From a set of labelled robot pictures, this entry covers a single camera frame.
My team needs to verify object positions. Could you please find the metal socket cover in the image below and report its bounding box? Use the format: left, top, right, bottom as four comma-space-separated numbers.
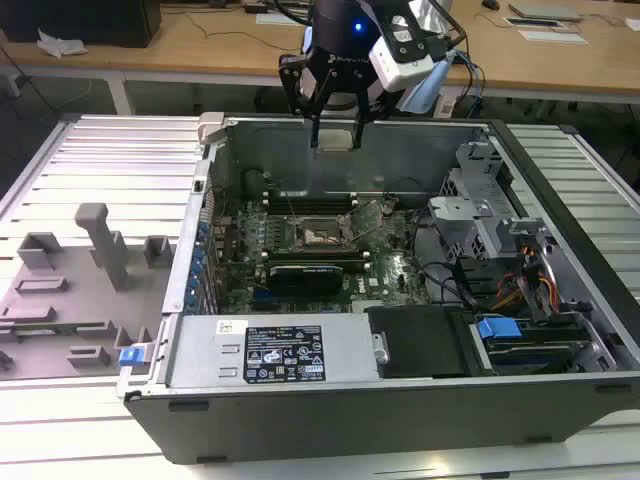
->
338, 198, 385, 237

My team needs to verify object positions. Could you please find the orange yellow red wire bundle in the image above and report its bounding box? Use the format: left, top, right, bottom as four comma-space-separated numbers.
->
492, 244, 559, 314

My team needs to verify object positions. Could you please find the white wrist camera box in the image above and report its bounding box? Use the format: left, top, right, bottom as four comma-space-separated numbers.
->
368, 13, 435, 94

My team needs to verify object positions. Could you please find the grey parts rack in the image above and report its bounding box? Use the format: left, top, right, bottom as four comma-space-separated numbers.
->
0, 202, 175, 382

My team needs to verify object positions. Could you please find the black wire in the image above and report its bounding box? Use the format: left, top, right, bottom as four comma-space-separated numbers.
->
414, 219, 482, 307

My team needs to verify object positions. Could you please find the grey power supply unit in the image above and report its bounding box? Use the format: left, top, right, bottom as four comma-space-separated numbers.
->
167, 314, 384, 387

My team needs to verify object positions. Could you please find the black drive bay cover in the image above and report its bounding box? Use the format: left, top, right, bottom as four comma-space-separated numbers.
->
363, 304, 484, 380

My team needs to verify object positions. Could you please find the grey laptop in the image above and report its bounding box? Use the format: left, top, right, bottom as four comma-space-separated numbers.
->
508, 2, 585, 23

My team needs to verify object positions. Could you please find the CPU socket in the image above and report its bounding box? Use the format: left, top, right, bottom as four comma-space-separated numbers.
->
293, 214, 357, 252

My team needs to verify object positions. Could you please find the pale blue teach pendant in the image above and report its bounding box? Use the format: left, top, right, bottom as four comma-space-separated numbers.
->
398, 49, 457, 115

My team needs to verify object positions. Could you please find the blue cable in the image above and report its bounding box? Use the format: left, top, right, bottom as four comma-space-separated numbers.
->
462, 49, 489, 119

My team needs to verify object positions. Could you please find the pale grey case lever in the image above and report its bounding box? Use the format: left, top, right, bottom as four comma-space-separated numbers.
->
196, 111, 225, 147

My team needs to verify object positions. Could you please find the silver square CPU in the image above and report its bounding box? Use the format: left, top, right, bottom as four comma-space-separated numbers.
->
318, 130, 354, 153

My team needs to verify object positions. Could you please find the black computer box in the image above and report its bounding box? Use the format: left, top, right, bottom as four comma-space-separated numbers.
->
0, 0, 162, 50

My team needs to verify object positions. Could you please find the green motherboard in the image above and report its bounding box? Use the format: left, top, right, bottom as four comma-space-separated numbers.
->
212, 192, 439, 315

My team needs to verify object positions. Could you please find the grey metal drive cage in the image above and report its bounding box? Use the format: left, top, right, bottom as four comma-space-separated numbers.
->
427, 141, 509, 261

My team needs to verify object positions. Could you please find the black camera cable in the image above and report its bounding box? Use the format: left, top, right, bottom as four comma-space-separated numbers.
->
426, 0, 476, 109

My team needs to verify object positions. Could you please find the wooden desk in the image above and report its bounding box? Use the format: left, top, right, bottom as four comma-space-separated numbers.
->
0, 0, 640, 109

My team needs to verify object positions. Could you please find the open black PC case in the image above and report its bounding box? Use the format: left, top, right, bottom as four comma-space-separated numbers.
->
115, 110, 640, 466

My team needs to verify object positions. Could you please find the blue disk carrier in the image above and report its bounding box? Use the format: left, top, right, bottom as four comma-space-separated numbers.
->
476, 317, 524, 347

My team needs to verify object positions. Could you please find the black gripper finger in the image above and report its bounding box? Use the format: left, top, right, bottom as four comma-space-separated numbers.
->
348, 72, 404, 150
277, 52, 336, 150

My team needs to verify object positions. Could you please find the crumpled white paper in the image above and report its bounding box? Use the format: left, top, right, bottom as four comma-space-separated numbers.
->
36, 27, 90, 60

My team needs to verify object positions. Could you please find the black hard disk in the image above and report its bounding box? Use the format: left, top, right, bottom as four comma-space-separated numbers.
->
482, 324, 594, 375

